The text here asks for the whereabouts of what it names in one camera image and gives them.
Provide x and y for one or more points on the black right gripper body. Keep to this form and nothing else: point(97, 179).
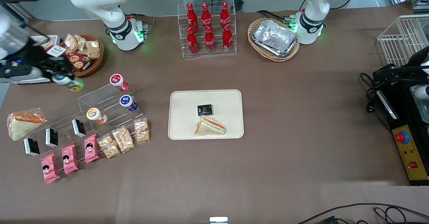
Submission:
point(36, 57)

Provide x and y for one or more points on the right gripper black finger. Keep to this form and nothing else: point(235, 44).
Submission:
point(62, 63)
point(62, 73)

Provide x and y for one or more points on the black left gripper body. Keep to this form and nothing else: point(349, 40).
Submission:
point(409, 70)

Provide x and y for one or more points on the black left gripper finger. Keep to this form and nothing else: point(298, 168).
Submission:
point(385, 69)
point(385, 78)

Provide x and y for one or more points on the green gum bottle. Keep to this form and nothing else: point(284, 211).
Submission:
point(73, 85)

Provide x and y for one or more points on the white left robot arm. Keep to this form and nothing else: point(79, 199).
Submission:
point(315, 2)

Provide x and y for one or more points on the orange gum bottle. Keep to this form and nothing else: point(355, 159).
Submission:
point(97, 115)

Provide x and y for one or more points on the red gum bottle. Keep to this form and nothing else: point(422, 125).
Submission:
point(119, 82)

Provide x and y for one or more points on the blue gum bottle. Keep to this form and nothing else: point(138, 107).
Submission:
point(128, 103)

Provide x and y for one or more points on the aluminium foil tray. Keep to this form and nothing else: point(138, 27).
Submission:
point(274, 36)

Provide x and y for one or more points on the cream plastic tray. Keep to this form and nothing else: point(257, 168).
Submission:
point(187, 116)

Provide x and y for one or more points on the red cookie box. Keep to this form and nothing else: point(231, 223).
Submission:
point(78, 61)

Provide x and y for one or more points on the clear snack packet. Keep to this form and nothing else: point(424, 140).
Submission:
point(93, 49)
point(71, 42)
point(81, 40)
point(47, 44)

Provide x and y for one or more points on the white rectangular bin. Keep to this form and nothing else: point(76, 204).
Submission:
point(53, 38)

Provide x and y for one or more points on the brown wicker basket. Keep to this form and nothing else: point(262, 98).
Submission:
point(95, 64)

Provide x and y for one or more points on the black tissue pack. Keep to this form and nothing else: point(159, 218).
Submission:
point(51, 137)
point(78, 127)
point(31, 147)
point(204, 110)

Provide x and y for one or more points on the clear acrylic display stand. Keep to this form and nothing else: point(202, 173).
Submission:
point(110, 115)

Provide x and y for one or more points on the wrapped triangle sandwich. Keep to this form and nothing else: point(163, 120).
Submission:
point(210, 126)
point(23, 125)

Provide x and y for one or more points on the pink snack packet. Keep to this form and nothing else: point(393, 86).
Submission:
point(91, 148)
point(50, 168)
point(69, 159)

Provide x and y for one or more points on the black control box yellow panel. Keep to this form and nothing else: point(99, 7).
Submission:
point(410, 157)

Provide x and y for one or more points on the clear rice cracker packet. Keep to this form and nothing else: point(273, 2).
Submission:
point(109, 146)
point(141, 130)
point(123, 139)

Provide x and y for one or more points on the light wicker basket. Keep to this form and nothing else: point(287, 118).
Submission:
point(258, 51)

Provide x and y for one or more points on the red cola bottle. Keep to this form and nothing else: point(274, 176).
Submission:
point(192, 42)
point(227, 39)
point(206, 16)
point(191, 16)
point(209, 41)
point(225, 14)

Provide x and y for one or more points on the clear acrylic bottle rack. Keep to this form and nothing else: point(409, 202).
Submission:
point(217, 54)

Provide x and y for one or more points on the small silver white device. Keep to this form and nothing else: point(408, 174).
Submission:
point(218, 220)

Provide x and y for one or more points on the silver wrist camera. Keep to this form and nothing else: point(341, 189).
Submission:
point(421, 91)
point(18, 74)

